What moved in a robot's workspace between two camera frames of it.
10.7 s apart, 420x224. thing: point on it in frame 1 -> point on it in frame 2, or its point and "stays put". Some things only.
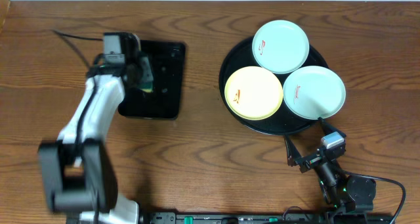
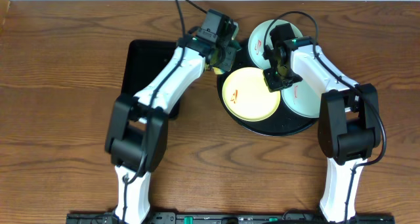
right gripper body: (311, 161) -> (279, 78)
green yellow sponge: (146, 79) -> (214, 64)
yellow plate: (253, 92) stays put
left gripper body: (144, 73) -> (226, 58)
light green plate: (312, 92) stays put
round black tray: (283, 121) stays put
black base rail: (270, 217) stays put
